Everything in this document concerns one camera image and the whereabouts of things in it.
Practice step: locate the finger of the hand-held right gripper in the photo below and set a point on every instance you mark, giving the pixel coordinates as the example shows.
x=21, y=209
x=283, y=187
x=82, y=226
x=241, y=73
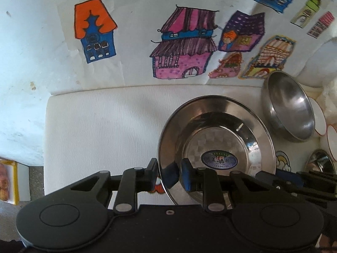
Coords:
x=302, y=189
x=287, y=174

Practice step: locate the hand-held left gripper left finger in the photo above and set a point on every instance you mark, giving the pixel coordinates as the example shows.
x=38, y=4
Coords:
x=152, y=174

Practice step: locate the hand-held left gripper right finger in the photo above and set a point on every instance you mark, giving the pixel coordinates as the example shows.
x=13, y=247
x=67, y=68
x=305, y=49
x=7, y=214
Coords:
x=186, y=175

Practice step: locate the white bowl with red rim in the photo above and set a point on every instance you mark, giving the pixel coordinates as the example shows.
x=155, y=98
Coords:
x=320, y=121
x=332, y=142

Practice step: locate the labelled steel plate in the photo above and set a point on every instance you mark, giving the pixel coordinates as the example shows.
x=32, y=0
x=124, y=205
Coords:
x=223, y=126

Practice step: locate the rainbow sticker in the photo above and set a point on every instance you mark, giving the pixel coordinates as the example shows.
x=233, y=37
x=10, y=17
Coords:
x=283, y=162

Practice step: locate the orange sticker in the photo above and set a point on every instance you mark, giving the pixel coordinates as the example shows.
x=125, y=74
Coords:
x=158, y=187

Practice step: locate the small steel bowl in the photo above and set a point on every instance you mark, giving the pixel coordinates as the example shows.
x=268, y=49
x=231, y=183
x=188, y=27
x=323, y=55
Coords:
x=320, y=163

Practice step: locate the clear plastic bag of white lumps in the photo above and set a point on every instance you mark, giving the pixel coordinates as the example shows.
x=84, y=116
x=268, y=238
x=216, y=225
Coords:
x=329, y=95

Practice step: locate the white cylindrical object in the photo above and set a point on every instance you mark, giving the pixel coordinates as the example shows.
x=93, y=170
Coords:
x=316, y=63

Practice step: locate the house drawings paper sheet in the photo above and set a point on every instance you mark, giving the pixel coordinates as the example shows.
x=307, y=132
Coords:
x=137, y=31

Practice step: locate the yellow framed picture card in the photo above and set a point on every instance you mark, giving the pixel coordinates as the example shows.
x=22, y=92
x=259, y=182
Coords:
x=8, y=181

